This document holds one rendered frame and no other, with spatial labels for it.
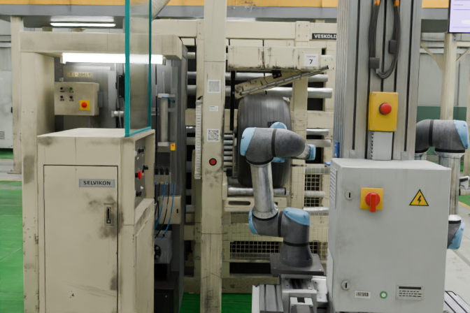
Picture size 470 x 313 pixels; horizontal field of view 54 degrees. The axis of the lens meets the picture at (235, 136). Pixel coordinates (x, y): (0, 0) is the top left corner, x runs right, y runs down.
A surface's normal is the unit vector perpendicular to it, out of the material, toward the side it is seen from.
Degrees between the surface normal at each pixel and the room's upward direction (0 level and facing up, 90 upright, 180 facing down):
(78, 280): 90
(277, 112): 50
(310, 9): 90
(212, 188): 90
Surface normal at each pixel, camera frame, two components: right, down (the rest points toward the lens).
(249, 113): -0.24, -0.54
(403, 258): -0.05, 0.07
